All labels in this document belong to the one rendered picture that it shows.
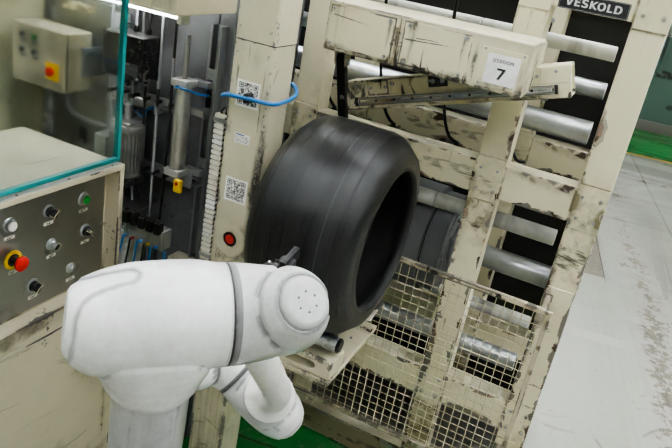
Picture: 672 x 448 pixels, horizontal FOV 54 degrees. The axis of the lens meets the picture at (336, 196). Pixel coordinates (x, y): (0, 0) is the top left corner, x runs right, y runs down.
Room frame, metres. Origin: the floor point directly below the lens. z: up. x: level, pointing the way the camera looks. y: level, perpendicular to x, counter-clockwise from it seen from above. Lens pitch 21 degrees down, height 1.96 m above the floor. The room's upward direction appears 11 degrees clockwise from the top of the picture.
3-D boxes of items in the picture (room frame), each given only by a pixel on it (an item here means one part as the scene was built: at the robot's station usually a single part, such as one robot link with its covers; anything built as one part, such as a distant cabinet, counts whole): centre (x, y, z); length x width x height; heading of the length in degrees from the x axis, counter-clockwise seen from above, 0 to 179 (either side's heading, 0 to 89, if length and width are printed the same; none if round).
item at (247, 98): (1.86, 0.27, 1.51); 0.19 x 0.19 x 0.06; 68
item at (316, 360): (1.66, 0.08, 0.84); 0.36 x 0.09 x 0.06; 68
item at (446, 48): (2.01, -0.20, 1.71); 0.61 x 0.25 x 0.15; 68
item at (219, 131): (1.87, 0.36, 1.19); 0.05 x 0.04 x 0.48; 158
